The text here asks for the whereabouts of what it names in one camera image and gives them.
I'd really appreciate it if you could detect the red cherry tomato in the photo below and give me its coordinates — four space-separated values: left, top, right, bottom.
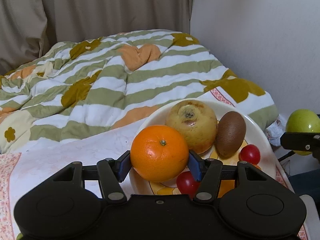
239 144 261 165
176 171 200 199

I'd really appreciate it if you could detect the large orange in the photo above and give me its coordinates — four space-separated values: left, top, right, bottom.
130 125 189 183

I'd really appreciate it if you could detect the beige curtain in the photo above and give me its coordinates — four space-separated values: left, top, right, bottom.
1 0 192 74

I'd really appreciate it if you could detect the white crumpled plastic bag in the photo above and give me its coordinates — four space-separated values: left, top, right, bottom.
264 119 285 147

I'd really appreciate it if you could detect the black cable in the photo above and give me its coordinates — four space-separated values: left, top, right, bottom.
277 151 296 163

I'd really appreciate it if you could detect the pink floral towel cloth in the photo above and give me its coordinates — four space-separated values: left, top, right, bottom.
0 86 311 240

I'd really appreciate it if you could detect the green striped floral quilt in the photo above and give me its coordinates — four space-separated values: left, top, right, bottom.
1 30 278 154

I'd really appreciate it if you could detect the green apple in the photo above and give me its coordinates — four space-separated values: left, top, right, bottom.
285 108 320 156

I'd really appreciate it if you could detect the red cherry tomato right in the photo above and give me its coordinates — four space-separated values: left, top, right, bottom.
239 144 261 165

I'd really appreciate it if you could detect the brown kiwi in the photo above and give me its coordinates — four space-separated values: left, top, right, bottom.
215 111 246 159

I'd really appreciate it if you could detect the white oval fruit bowl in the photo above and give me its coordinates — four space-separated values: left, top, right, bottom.
129 99 276 195

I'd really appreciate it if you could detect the red cherry tomato left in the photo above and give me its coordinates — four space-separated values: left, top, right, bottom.
176 171 200 199

